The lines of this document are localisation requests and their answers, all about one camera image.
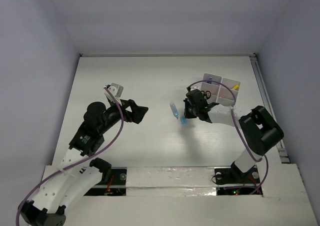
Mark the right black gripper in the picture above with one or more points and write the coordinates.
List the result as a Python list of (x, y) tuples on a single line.
[(187, 114)]

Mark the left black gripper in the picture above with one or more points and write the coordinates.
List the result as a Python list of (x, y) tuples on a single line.
[(128, 111)]

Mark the short blue eraser cap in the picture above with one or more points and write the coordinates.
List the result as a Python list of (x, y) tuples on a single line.
[(183, 120)]

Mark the black handled scissors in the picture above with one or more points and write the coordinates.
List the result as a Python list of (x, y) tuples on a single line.
[(206, 94)]

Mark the blue marker tip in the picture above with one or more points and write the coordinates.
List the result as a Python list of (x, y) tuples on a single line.
[(174, 109)]

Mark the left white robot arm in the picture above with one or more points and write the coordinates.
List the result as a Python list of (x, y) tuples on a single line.
[(80, 168)]

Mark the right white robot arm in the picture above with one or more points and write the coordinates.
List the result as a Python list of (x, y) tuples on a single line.
[(258, 130)]

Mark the white divided organizer box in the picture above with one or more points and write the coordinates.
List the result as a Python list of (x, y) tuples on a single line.
[(217, 89)]

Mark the table back edge strip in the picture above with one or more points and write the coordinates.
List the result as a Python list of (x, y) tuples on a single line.
[(168, 55)]

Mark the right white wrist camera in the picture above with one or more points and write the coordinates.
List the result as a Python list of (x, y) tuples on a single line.
[(194, 87)]

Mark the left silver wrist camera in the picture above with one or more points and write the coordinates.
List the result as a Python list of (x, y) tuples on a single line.
[(113, 89)]

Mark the aluminium side rail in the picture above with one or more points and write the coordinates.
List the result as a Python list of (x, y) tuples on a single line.
[(284, 158)]

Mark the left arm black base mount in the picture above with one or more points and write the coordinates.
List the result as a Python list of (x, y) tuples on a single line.
[(116, 186)]

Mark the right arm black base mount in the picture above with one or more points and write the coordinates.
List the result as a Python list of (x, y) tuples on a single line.
[(230, 182)]

